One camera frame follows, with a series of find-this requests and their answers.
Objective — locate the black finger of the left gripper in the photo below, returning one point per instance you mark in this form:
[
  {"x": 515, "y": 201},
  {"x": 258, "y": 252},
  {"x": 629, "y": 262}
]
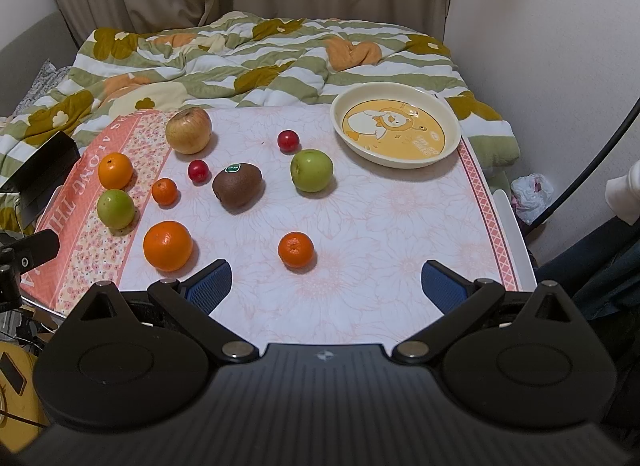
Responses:
[{"x": 21, "y": 257}]

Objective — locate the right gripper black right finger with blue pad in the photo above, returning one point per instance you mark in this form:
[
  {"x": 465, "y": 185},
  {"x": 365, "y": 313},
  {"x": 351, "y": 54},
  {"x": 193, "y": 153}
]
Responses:
[{"x": 463, "y": 304}]

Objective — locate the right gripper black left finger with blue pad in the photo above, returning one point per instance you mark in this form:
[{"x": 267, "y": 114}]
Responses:
[{"x": 189, "y": 305}]

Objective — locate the large orange front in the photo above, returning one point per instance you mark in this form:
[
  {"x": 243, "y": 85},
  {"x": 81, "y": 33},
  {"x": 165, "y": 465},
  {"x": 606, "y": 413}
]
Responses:
[{"x": 167, "y": 246}]

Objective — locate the green apple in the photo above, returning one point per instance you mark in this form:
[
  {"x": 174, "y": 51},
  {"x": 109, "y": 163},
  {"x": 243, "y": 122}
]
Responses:
[
  {"x": 115, "y": 209},
  {"x": 311, "y": 170}
]

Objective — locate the small mandarin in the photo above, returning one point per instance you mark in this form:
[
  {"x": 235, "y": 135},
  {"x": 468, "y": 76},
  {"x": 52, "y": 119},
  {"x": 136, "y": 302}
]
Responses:
[
  {"x": 164, "y": 191},
  {"x": 296, "y": 250}
]

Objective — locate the small mandarin front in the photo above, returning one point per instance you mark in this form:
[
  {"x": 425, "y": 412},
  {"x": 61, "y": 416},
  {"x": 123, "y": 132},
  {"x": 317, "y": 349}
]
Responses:
[{"x": 296, "y": 250}]

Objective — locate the brown kiwi with sticker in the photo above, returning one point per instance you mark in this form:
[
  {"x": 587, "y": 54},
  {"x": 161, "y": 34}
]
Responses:
[{"x": 237, "y": 185}]

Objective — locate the red cherry tomato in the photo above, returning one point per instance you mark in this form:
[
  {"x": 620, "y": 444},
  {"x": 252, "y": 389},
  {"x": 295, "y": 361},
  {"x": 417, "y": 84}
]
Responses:
[
  {"x": 288, "y": 141},
  {"x": 198, "y": 171}
]

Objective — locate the yellow-red apple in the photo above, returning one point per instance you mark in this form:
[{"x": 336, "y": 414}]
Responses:
[{"x": 188, "y": 132}]

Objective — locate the cream bowl with duck print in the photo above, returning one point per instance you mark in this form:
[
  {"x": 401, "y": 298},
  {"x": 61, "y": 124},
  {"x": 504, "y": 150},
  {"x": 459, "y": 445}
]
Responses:
[{"x": 395, "y": 125}]

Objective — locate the white plastic bag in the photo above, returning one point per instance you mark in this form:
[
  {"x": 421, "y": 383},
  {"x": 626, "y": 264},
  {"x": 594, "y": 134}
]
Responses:
[{"x": 530, "y": 195}]

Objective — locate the pink floral table cloth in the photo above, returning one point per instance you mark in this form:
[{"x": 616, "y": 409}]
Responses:
[{"x": 372, "y": 228}]

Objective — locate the grey sofa backrest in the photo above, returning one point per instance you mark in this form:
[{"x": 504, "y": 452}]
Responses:
[{"x": 49, "y": 39}]

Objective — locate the green striped floral duvet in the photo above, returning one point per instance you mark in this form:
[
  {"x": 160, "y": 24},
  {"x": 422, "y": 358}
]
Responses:
[{"x": 243, "y": 60}]

